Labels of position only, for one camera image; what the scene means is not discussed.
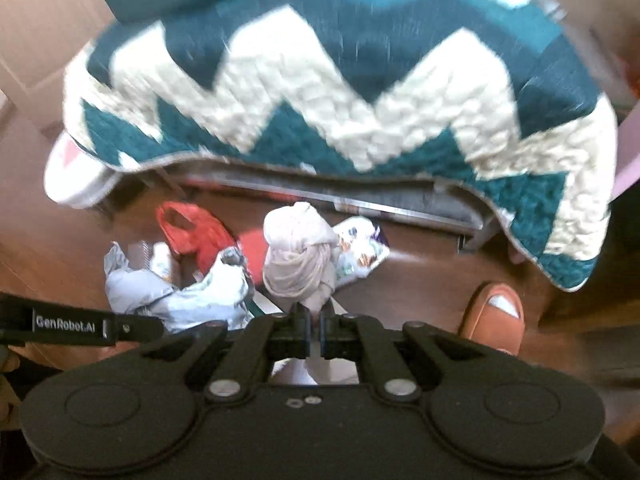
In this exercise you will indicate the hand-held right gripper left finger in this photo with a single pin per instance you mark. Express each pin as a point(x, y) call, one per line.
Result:
point(300, 332)

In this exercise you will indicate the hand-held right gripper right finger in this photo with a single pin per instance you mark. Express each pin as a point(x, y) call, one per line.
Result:
point(327, 332)

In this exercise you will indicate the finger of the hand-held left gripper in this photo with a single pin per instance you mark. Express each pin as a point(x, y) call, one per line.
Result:
point(75, 324)

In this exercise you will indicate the beige cloth bundle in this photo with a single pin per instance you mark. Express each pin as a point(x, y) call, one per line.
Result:
point(295, 260)

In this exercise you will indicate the white printed snack packet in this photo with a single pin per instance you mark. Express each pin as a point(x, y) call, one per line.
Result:
point(357, 250)

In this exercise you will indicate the grey white plastic bag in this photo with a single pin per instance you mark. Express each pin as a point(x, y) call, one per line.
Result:
point(200, 297)

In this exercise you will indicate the red plastic bag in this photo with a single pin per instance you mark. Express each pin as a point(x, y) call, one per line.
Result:
point(192, 235)

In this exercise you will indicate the white plush toy pink patch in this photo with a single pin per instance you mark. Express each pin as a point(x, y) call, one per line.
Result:
point(75, 175)

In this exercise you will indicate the orange slipper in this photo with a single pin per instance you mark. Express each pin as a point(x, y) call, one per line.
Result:
point(492, 325)

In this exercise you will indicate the teal white zigzag blanket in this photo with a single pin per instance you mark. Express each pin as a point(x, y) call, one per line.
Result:
point(350, 85)

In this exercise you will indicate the metal bed frame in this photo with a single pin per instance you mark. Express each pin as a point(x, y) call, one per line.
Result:
point(400, 205)

